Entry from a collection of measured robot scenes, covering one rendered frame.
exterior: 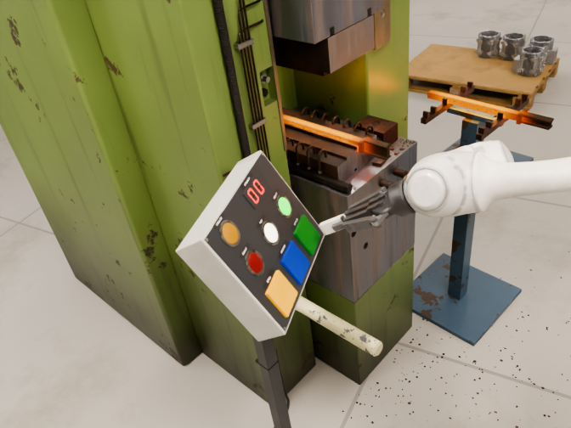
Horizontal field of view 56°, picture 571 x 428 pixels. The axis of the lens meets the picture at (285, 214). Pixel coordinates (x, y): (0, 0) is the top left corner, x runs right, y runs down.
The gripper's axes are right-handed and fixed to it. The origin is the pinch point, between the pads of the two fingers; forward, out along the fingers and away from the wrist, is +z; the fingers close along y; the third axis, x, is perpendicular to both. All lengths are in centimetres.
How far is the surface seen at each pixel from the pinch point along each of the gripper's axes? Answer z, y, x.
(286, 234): 8.3, -5.9, 5.3
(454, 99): -14, 87, -19
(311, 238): 7.6, -0.2, -1.1
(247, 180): 8.3, -4.6, 21.0
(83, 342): 167, 24, -24
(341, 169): 10.6, 36.7, -3.6
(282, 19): -2, 35, 41
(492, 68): 12, 316, -99
